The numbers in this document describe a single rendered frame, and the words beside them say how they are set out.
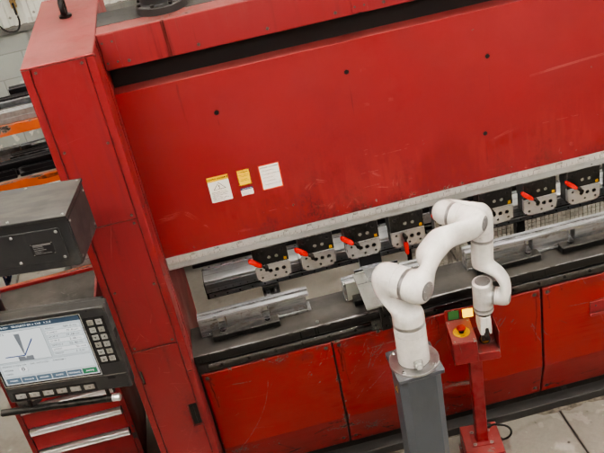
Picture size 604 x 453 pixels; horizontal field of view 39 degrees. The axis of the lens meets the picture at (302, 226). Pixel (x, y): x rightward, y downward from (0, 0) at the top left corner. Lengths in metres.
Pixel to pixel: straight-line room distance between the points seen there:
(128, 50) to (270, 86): 0.55
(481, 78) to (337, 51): 0.60
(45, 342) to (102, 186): 0.59
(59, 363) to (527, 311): 2.08
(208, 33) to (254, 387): 1.60
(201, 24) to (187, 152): 0.51
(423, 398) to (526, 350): 0.98
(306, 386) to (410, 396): 0.78
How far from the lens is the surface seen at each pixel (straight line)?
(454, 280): 3.89
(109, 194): 3.21
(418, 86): 3.44
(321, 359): 3.86
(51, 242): 2.84
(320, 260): 3.68
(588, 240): 4.06
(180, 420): 3.84
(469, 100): 3.53
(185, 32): 3.18
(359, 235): 3.66
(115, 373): 3.10
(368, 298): 3.63
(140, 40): 3.19
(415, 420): 3.38
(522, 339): 4.13
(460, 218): 3.22
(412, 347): 3.18
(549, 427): 4.43
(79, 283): 4.29
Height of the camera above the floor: 3.17
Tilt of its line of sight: 31 degrees down
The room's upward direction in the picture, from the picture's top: 12 degrees counter-clockwise
